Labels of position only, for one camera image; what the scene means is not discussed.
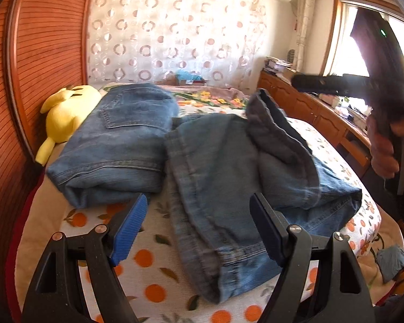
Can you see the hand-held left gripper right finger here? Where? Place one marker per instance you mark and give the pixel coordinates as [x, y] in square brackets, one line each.
[266, 228]

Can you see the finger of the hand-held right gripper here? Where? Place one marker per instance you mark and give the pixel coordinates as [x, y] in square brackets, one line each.
[323, 82]

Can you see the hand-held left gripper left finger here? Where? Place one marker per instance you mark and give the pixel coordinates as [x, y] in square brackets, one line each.
[129, 228]

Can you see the blue denim pants with patch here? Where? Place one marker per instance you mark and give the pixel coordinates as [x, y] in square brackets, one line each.
[222, 175]

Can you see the person's right hand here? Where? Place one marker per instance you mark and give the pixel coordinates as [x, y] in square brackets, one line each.
[381, 151]

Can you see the white tissue box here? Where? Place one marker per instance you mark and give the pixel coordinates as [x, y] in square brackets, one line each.
[328, 99]

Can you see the open cardboard box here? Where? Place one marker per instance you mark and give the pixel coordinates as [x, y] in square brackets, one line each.
[289, 73]

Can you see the long wooden cabinet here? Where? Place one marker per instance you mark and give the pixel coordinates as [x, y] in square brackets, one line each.
[289, 99]

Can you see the orange-print white bed sheet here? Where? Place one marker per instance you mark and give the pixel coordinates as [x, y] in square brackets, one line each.
[148, 269]

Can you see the wood-framed window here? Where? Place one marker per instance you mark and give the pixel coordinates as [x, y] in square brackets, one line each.
[343, 40]

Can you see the stack of papers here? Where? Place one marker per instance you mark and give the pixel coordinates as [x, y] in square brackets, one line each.
[276, 64]

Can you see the white gathered window curtain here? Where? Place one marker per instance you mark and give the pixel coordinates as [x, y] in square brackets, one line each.
[304, 23]

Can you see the floral pink blanket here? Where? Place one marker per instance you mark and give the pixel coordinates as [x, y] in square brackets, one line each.
[205, 97]

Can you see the yellow plush toy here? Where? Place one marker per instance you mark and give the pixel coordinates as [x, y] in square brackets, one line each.
[67, 117]

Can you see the blue-grey cloth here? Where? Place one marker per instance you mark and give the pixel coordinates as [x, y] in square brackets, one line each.
[392, 262]

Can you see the circle-patterned sheer curtain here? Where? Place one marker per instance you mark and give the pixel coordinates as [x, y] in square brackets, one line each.
[188, 33]

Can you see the slatted wooden wardrobe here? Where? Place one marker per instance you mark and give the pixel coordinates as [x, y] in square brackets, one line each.
[47, 57]

